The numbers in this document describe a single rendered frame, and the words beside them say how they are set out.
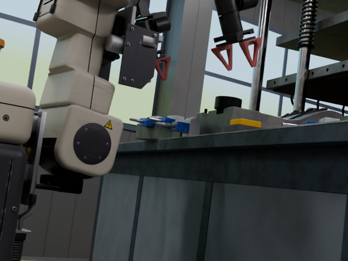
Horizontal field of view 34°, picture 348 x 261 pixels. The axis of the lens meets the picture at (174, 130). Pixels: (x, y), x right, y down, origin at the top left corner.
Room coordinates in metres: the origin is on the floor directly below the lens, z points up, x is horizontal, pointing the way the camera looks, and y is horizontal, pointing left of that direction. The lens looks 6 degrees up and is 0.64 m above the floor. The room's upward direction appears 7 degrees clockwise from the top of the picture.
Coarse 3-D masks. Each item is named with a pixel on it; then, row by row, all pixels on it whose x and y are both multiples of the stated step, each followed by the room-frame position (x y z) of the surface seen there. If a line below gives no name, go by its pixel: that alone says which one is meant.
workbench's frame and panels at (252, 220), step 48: (144, 144) 2.06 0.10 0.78; (192, 144) 1.64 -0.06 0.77; (240, 144) 1.35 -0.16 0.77; (288, 144) 1.17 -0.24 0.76; (336, 144) 1.06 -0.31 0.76; (144, 192) 2.15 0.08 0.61; (192, 192) 1.72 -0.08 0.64; (240, 192) 1.44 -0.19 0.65; (288, 192) 1.23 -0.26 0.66; (336, 192) 1.07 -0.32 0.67; (96, 240) 2.75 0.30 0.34; (144, 240) 2.08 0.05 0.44; (192, 240) 1.68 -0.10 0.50; (240, 240) 1.41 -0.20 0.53; (288, 240) 1.21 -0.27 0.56; (336, 240) 1.06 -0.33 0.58
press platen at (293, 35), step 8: (336, 16) 2.56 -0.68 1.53; (344, 16) 2.50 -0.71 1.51; (320, 24) 2.67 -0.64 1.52; (328, 24) 2.61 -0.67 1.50; (336, 24) 2.56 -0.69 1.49; (344, 24) 2.54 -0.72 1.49; (296, 32) 2.87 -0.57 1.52; (320, 32) 2.71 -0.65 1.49; (328, 32) 2.69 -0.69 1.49; (336, 32) 2.67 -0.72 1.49; (344, 32) 2.66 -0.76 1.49; (280, 40) 3.01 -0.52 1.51; (288, 40) 2.93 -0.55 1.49; (296, 40) 2.90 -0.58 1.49; (320, 40) 2.85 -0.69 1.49; (328, 40) 2.83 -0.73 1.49; (336, 40) 2.81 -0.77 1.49; (344, 40) 2.79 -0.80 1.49; (288, 48) 3.07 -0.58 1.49; (296, 48) 3.05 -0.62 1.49; (320, 48) 2.99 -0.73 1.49; (328, 48) 2.97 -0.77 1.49; (336, 48) 2.95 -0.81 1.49; (344, 48) 2.93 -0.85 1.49; (328, 56) 3.14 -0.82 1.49; (336, 56) 3.12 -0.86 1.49; (344, 56) 3.09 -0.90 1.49
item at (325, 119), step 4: (320, 120) 1.36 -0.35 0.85; (324, 120) 1.33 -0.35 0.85; (328, 120) 1.32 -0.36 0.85; (332, 120) 1.33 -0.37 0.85; (336, 120) 1.33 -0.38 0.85; (284, 124) 1.34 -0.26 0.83; (288, 124) 1.34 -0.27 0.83; (292, 124) 1.34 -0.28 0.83; (296, 124) 1.34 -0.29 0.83; (300, 124) 1.35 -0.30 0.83
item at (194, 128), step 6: (186, 120) 1.72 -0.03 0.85; (192, 120) 1.69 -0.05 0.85; (168, 126) 1.69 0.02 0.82; (174, 126) 1.69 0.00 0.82; (180, 126) 1.68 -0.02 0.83; (186, 126) 1.69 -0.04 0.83; (192, 126) 1.70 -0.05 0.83; (198, 126) 1.70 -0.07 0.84; (180, 132) 1.72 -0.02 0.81; (186, 132) 1.70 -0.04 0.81; (192, 132) 1.70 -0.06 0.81; (198, 132) 1.70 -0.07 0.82
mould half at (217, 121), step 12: (228, 108) 1.60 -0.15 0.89; (240, 108) 1.58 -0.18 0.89; (204, 120) 1.75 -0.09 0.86; (216, 120) 1.66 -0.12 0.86; (228, 120) 1.59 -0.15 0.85; (252, 120) 1.59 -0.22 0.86; (264, 120) 1.61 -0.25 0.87; (276, 120) 1.62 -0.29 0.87; (288, 120) 1.64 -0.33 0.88; (300, 120) 1.65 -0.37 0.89; (312, 120) 1.66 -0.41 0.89; (204, 132) 1.74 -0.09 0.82; (216, 132) 1.65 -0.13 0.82
